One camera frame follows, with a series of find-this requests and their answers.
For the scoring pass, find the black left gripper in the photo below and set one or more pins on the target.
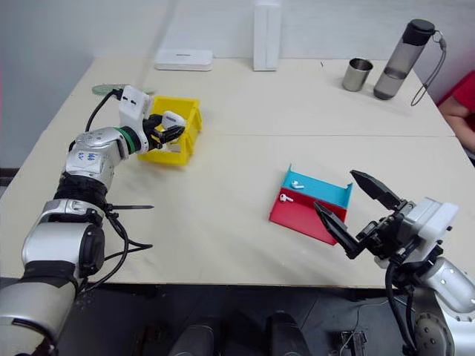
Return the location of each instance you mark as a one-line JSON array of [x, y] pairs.
[[151, 138]]

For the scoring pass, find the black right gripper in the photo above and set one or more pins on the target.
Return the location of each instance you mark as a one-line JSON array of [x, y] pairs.
[[389, 237]]

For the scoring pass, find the white earbud case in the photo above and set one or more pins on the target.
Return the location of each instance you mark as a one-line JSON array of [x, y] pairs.
[[173, 119]]

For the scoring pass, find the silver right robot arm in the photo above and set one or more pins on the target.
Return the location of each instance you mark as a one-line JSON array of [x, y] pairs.
[[447, 283]]

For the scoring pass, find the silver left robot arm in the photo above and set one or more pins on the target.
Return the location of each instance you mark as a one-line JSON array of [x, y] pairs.
[[55, 241]]

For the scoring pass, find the yellow plastic bin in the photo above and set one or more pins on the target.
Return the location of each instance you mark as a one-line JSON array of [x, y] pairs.
[[185, 111]]

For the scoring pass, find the flat white device box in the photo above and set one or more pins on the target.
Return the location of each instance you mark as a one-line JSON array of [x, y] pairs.
[[183, 59]]

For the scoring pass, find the tall white carton box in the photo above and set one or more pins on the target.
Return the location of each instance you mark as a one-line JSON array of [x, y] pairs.
[[267, 37]]

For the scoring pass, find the red and blue tray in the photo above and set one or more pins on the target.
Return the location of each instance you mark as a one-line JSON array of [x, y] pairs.
[[297, 219]]

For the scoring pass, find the white earbud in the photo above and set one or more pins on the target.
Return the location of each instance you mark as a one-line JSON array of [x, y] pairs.
[[285, 198], [297, 185]]

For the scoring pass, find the flat green sheathed knife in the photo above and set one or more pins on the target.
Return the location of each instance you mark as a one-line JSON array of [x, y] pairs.
[[105, 89]]

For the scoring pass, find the small black floor device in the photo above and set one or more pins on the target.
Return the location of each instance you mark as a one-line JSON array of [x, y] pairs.
[[354, 343]]

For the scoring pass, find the stainless steel cup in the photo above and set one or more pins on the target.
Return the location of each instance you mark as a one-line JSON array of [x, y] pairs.
[[356, 78]]

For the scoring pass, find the dark rounded shape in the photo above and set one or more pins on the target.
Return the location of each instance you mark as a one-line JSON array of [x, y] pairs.
[[193, 341], [287, 335]]

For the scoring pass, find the grey translucent water bottle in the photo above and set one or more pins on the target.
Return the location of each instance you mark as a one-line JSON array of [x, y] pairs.
[[399, 59]]

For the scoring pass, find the red shirt sleeve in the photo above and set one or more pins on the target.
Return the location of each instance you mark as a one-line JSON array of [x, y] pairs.
[[465, 89]]

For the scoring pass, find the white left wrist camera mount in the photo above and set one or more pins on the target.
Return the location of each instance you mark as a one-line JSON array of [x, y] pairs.
[[131, 107]]

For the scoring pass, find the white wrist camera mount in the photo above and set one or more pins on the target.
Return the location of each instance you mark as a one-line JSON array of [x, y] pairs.
[[131, 107], [434, 219]]

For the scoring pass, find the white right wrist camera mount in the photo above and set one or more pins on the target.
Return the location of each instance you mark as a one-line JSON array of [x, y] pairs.
[[434, 219]]

